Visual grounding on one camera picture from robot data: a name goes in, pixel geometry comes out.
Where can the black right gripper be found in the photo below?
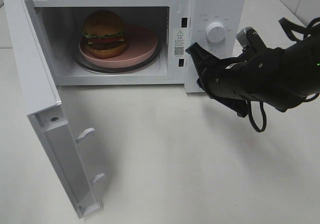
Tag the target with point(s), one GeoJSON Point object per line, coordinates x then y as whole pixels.
{"type": "Point", "coordinates": [218, 82]}

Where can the pink round plate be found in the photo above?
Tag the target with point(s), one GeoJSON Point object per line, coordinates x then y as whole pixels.
{"type": "Point", "coordinates": [142, 44]}

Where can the burger with yellow bun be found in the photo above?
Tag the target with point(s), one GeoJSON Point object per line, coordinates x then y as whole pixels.
{"type": "Point", "coordinates": [104, 34]}

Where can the white microwave door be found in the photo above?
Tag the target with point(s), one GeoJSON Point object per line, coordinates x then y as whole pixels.
{"type": "Point", "coordinates": [43, 105]}

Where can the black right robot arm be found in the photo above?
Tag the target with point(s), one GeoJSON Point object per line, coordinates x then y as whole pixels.
{"type": "Point", "coordinates": [280, 77]}

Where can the white upper dial knob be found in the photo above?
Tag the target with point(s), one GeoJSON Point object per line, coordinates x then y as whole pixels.
{"type": "Point", "coordinates": [215, 31]}

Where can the white warning label sticker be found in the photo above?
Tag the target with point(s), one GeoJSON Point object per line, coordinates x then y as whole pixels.
{"type": "Point", "coordinates": [178, 42]}

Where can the white microwave oven body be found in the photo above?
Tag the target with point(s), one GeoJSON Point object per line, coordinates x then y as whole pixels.
{"type": "Point", "coordinates": [63, 21]}

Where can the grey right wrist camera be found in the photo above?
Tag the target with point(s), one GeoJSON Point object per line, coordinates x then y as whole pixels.
{"type": "Point", "coordinates": [250, 39]}

